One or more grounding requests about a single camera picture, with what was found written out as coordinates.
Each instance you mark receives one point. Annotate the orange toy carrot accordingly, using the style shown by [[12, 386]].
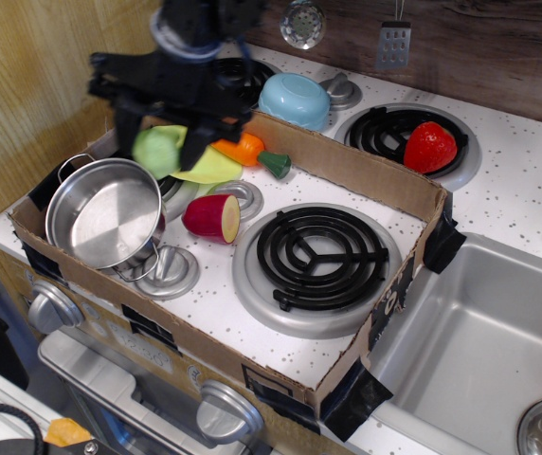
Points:
[[250, 151]]

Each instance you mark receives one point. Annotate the back right black burner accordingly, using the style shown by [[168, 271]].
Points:
[[384, 130]]

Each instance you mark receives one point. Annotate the red toy radish half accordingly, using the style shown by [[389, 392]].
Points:
[[214, 217]]

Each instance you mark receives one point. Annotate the silver oven door handle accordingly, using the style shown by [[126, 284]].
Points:
[[130, 408]]

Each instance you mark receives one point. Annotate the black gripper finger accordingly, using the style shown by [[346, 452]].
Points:
[[128, 118], [202, 133]]

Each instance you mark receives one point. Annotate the silver metal pot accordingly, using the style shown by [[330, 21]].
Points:
[[109, 214]]

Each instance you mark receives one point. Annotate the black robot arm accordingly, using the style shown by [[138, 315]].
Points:
[[195, 31]]

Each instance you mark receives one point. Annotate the hanging metal strainer ladle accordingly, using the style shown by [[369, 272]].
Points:
[[303, 24]]

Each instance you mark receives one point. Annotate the silver stove knob middle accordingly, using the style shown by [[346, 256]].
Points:
[[249, 197]]

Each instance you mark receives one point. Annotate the yellow-green plastic plate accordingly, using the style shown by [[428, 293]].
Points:
[[213, 166]]

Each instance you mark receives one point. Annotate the silver oven knob right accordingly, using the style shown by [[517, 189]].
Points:
[[224, 416]]

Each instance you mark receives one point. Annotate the back left black burner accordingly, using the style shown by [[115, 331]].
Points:
[[244, 79]]

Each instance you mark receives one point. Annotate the orange object bottom left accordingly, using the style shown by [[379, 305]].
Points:
[[66, 432]]

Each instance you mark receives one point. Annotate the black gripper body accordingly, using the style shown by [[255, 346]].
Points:
[[173, 90]]

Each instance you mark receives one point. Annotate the silver oven knob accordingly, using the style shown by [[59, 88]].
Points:
[[224, 416], [51, 309]]

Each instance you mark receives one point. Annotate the light blue plastic bowl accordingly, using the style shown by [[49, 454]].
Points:
[[295, 99]]

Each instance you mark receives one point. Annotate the green toy broccoli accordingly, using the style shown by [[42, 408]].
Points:
[[156, 150]]

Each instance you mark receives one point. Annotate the silver stove knob back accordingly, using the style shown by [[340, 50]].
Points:
[[343, 93]]

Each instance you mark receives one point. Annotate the red toy strawberry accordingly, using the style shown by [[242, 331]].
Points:
[[429, 148]]

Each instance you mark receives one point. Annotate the hanging metal spatula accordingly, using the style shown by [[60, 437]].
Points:
[[394, 41]]

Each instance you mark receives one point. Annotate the silver oven knob left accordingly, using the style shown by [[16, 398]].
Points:
[[51, 309]]

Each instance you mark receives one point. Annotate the silver stove knob front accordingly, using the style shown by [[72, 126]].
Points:
[[169, 273]]

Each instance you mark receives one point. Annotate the cardboard fence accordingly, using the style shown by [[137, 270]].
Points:
[[293, 380]]

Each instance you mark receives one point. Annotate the silver sink basin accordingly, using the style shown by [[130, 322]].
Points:
[[463, 360]]

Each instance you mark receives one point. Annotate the silver stove knob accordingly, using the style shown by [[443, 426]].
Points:
[[343, 93], [249, 197], [169, 273]]

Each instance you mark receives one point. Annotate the front right black burner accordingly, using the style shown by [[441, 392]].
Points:
[[314, 271]]

